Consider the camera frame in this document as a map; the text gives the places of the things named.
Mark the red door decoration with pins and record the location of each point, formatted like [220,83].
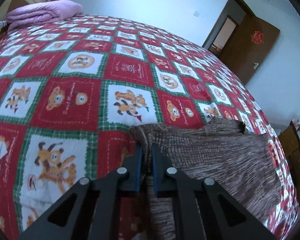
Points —
[257,38]

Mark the wooden chair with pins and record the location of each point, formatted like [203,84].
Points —
[290,143]

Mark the red checkered cartoon bedspread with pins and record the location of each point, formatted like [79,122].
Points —
[70,90]

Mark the brown wooden door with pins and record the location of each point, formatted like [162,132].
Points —
[242,56]

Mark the folded pink blanket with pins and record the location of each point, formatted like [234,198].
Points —
[42,13]

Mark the dark door frame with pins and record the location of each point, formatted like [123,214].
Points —
[229,20]

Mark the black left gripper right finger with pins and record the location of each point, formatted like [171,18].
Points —
[202,209]

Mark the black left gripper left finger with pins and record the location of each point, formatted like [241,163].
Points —
[91,208]

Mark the brown knitted sweater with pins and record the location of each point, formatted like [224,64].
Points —
[222,150]

